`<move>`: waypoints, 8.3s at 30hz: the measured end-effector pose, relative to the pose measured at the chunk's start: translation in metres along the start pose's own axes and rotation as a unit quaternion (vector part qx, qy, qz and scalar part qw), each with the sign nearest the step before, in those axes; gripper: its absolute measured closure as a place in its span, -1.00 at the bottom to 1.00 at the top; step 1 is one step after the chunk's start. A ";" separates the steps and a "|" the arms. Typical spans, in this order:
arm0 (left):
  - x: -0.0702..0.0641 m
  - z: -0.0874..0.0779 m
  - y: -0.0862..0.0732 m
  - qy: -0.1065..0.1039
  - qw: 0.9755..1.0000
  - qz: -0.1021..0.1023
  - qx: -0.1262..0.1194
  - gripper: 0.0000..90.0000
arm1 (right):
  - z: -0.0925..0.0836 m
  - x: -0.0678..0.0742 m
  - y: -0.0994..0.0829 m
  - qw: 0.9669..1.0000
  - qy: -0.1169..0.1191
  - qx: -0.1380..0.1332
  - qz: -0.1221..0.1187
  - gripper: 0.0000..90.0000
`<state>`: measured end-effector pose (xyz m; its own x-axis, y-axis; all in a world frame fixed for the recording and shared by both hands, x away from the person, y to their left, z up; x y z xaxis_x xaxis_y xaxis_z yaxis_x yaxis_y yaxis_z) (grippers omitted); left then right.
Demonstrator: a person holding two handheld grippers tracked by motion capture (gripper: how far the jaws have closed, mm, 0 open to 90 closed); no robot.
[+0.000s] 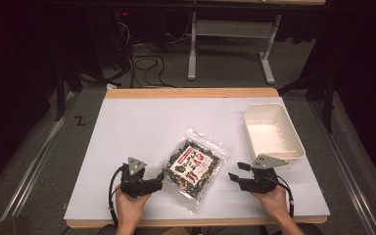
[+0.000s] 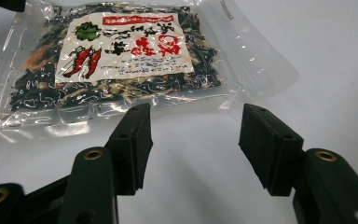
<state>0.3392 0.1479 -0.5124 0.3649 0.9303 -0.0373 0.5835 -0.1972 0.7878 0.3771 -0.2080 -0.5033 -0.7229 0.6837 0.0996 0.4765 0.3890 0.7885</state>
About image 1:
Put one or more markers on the black metal stand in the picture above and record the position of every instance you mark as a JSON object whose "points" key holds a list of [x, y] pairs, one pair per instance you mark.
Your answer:
{"points": [[60, 91], [326, 94]]}

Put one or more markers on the clear dried seaweed packet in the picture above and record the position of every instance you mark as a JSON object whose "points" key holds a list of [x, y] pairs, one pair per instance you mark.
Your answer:
{"points": [[192, 168]]}

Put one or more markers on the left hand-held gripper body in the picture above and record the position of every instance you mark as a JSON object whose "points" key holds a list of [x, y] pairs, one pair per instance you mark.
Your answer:
{"points": [[133, 182]]}

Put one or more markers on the white plastic bin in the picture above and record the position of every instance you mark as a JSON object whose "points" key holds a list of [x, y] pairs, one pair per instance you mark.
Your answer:
{"points": [[271, 133]]}

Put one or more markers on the white table mat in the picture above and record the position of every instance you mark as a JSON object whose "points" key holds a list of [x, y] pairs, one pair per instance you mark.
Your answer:
{"points": [[150, 130]]}

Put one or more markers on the person's left hand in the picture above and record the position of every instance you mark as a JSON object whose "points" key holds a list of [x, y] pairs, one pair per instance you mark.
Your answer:
{"points": [[130, 207]]}

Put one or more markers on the white metal table frame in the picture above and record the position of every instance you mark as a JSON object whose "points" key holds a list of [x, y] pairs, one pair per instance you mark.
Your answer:
{"points": [[231, 29]]}

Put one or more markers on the person's right hand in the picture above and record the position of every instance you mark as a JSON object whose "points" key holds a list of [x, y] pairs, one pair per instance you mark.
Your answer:
{"points": [[274, 202]]}

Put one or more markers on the white power plug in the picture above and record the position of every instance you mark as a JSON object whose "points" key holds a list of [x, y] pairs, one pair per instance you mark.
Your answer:
{"points": [[111, 86]]}

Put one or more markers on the aluminium floor rail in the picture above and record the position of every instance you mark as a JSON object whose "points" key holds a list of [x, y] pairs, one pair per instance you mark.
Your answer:
{"points": [[349, 169], [36, 163]]}

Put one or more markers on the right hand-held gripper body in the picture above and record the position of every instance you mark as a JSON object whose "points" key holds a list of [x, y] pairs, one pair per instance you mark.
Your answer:
{"points": [[262, 179]]}

